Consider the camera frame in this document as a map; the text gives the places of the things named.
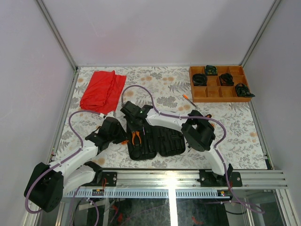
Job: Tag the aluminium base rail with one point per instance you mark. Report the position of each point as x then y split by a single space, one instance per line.
185 183

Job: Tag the orange black pliers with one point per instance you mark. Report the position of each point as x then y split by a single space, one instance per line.
136 138

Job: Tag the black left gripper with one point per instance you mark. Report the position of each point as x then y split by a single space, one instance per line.
124 134

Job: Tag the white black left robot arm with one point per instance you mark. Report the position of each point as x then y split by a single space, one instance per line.
50 182

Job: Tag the black plastic tool case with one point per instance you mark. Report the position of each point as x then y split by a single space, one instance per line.
158 140

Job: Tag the small orange tipped precision screwdriver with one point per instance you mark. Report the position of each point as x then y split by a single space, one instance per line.
189 101

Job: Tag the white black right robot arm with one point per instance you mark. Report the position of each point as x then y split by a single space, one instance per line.
203 134

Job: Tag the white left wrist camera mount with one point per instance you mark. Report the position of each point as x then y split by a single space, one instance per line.
110 114

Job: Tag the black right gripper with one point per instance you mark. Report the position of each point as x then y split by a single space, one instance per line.
131 128

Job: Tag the red folded cloth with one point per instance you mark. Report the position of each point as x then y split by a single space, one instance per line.
103 92

